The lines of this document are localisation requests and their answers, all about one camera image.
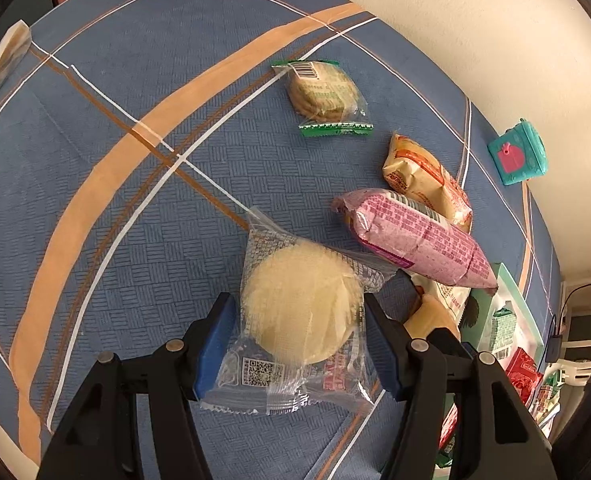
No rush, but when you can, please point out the small red snack packet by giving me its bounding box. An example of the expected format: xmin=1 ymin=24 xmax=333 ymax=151
xmin=505 ymin=347 xmax=543 ymax=405

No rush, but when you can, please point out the green white small packet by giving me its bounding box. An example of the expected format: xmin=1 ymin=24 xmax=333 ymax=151
xmin=489 ymin=301 xmax=517 ymax=361

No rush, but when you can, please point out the round white cake packet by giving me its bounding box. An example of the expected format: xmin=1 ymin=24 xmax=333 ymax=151
xmin=200 ymin=208 xmax=396 ymax=415

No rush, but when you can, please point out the pink snack bag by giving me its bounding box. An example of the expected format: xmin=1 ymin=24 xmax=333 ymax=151
xmin=332 ymin=188 xmax=497 ymax=295

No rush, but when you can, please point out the yellow orange snack bag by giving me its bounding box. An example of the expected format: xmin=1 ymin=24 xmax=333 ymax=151
xmin=382 ymin=132 xmax=473 ymax=233

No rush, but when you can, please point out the green edged cookie packet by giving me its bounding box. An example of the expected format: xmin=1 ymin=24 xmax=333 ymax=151
xmin=272 ymin=60 xmax=373 ymax=138

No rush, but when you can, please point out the black power adapter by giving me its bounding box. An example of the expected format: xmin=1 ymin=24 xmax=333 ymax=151
xmin=545 ymin=334 xmax=563 ymax=364

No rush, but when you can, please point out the white tray with green rim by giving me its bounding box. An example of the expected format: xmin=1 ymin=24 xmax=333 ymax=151
xmin=459 ymin=262 xmax=544 ymax=368

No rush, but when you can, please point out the white shelf unit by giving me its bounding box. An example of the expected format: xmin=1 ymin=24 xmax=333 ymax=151
xmin=558 ymin=281 xmax=591 ymax=388

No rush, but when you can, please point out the blue plaid tablecloth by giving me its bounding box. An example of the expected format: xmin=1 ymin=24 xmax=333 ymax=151
xmin=0 ymin=0 xmax=561 ymax=465

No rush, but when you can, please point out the teal toy box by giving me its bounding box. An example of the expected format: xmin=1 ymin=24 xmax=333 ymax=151
xmin=487 ymin=118 xmax=548 ymax=186

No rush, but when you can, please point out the black cable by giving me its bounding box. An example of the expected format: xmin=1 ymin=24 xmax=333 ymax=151
xmin=549 ymin=278 xmax=591 ymax=340

